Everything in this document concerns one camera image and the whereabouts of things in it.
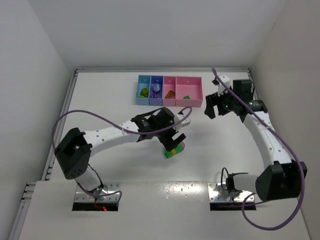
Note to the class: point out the orange and yellow lego piece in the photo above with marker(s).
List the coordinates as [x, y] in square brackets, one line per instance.
[170, 95]

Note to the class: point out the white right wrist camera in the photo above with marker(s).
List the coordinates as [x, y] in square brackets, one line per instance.
[224, 83]

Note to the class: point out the metal base plate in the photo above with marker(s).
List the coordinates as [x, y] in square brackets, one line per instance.
[110, 192]
[217, 194]

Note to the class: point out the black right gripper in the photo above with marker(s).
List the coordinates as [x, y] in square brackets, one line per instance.
[213, 103]

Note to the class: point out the small pink bin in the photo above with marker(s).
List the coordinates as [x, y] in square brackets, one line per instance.
[169, 84]

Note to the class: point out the green striped lego stack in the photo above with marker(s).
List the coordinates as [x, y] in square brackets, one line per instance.
[180, 148]

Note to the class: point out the dark blue bin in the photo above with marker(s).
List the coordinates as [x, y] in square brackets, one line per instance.
[156, 79]

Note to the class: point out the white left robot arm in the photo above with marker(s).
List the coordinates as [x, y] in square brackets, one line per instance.
[74, 151]

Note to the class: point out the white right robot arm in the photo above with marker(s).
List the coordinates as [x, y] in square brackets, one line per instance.
[281, 177]

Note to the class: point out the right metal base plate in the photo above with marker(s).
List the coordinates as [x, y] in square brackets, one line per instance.
[217, 194]

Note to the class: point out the large pink bin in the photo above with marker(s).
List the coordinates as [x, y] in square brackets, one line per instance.
[189, 86]

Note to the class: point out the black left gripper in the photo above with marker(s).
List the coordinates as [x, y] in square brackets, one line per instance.
[169, 139]

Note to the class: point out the light blue bin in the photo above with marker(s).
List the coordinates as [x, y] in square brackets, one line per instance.
[144, 81]

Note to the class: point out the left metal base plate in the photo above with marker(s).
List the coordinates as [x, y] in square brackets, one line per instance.
[110, 192]

